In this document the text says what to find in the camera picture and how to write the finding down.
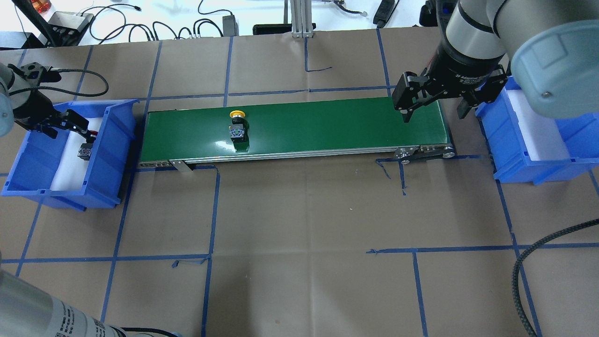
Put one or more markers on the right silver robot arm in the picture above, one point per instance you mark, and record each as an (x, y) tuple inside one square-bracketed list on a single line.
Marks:
[(549, 48)]

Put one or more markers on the right blue plastic bin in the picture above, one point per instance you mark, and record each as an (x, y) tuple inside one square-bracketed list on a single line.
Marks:
[(509, 153)]

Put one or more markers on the black power adapter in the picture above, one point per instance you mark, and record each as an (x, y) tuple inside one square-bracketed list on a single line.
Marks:
[(230, 26)]

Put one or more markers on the aluminium frame post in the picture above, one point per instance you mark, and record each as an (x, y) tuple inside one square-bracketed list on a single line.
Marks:
[(301, 18)]

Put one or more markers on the white foam pad left bin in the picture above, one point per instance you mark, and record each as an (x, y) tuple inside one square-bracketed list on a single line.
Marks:
[(71, 170)]

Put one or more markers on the blue plastic bin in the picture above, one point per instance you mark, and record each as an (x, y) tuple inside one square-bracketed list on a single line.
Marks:
[(509, 153), (49, 171)]

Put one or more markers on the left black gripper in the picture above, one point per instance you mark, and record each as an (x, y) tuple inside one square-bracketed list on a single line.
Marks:
[(31, 110)]

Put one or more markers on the white foam pad bin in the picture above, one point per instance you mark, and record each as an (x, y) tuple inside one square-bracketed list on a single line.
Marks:
[(71, 170), (541, 136)]

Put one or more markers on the left blue plastic bin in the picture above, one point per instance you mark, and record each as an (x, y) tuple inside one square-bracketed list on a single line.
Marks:
[(49, 171)]

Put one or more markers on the black blue switch block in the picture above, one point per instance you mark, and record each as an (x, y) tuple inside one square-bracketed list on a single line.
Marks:
[(85, 151)]

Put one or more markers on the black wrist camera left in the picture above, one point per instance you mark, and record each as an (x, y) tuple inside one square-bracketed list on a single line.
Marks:
[(35, 73)]

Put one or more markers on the white foam pad right bin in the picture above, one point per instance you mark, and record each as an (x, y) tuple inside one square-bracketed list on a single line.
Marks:
[(541, 136)]

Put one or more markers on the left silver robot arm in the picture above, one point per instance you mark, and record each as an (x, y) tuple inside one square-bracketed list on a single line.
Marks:
[(27, 311)]

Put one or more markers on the yellow push button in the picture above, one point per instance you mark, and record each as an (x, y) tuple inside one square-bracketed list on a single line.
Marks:
[(238, 129)]

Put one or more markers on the green conveyor belt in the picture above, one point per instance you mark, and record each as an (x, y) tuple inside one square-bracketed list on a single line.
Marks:
[(176, 138)]

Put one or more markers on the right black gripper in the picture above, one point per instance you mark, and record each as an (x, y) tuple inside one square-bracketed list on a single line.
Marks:
[(461, 70)]

